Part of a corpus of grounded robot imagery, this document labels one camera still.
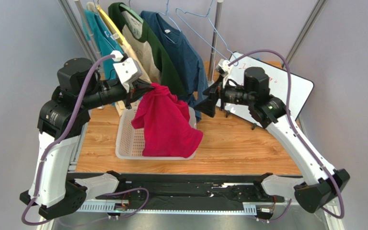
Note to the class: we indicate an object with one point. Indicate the light blue wire hanger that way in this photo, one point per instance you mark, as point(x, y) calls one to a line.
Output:
point(201, 24)

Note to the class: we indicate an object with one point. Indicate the teal t-shirt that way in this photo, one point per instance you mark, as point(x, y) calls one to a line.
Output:
point(105, 42)

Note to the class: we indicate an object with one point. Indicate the green and cream t-shirt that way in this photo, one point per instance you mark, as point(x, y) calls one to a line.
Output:
point(147, 47)

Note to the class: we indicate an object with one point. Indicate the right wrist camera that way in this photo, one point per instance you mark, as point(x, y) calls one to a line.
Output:
point(224, 67)

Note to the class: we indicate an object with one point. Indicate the whiteboard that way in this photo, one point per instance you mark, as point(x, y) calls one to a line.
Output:
point(300, 91)

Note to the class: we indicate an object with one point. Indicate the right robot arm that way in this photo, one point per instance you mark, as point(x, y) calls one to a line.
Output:
point(321, 182)

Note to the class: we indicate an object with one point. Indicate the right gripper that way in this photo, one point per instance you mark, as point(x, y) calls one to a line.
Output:
point(219, 94)

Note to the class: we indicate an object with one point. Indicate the yellow hanger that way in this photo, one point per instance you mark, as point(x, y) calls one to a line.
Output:
point(110, 25)

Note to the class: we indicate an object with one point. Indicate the white plastic basket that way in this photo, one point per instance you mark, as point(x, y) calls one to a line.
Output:
point(130, 142)

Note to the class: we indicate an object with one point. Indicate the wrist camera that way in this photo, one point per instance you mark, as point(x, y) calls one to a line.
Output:
point(224, 67)
point(127, 68)

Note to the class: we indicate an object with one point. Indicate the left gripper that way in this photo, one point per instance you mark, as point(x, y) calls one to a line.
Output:
point(136, 90)

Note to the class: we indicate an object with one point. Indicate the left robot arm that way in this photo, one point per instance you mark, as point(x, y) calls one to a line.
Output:
point(83, 86)

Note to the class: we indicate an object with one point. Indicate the dark blue t-shirt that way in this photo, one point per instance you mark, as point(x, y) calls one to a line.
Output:
point(186, 60)

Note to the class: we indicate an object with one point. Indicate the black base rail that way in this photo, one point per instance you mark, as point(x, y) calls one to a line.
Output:
point(191, 192)

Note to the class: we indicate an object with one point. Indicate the red t-shirt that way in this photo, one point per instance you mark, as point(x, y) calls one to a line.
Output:
point(165, 121)

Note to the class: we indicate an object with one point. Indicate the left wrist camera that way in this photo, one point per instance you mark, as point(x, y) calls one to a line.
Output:
point(127, 68)

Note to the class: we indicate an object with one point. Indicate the clothes rack pole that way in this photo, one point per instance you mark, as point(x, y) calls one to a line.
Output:
point(212, 60)

